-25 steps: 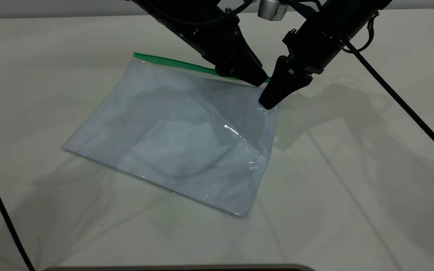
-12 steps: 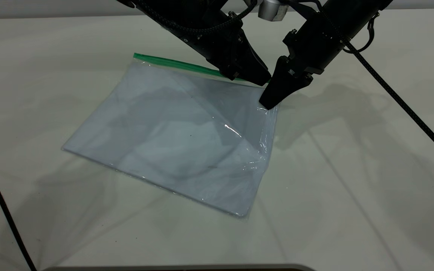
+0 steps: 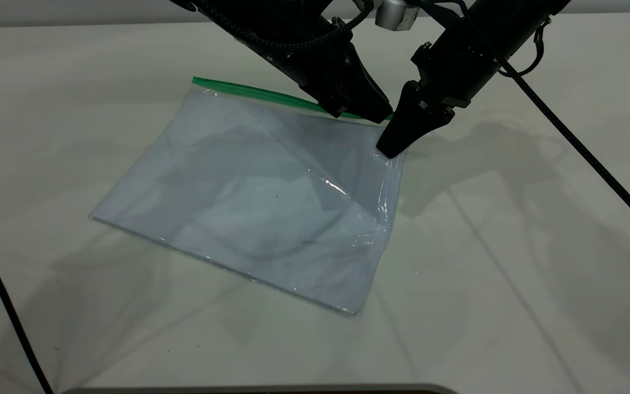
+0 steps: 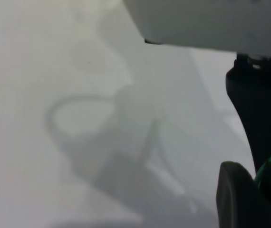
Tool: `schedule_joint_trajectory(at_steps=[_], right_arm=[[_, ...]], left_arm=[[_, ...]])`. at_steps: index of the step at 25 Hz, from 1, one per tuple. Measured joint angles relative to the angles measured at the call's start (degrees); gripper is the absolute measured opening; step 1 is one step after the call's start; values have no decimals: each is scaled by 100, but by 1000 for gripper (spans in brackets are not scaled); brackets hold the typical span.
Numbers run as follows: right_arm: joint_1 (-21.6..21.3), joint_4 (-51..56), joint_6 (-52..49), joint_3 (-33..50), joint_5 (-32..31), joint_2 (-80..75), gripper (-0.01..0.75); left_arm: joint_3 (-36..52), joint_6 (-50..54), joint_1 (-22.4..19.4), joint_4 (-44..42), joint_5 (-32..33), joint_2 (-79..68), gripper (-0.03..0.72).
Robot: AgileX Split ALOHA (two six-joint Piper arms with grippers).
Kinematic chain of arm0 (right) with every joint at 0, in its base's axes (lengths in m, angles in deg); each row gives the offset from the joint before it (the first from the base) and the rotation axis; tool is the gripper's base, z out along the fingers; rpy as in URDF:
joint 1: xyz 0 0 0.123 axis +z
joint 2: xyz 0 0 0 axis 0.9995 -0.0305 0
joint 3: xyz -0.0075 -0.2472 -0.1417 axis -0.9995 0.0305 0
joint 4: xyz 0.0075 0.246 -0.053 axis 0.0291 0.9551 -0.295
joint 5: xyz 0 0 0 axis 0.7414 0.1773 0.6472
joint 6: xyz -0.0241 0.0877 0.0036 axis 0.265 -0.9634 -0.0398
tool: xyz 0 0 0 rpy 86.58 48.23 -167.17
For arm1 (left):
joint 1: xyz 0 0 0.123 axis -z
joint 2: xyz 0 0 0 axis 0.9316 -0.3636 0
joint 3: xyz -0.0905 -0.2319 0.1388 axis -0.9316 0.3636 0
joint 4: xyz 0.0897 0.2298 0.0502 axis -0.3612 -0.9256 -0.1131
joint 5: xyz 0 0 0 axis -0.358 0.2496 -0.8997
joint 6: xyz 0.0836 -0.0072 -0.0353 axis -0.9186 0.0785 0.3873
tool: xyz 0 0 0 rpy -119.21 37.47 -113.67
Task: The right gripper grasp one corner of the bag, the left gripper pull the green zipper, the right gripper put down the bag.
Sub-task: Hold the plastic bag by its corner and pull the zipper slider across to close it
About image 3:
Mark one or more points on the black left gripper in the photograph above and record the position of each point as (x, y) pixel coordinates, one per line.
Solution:
(326, 60)

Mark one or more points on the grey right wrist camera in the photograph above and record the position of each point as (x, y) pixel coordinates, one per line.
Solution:
(394, 13)

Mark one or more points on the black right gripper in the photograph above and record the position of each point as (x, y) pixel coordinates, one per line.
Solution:
(457, 71)

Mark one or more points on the clear zip bag green zipper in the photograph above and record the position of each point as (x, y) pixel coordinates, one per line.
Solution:
(238, 191)

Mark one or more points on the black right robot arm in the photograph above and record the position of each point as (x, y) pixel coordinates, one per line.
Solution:
(512, 22)

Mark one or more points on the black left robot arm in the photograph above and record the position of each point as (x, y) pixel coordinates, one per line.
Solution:
(249, 16)

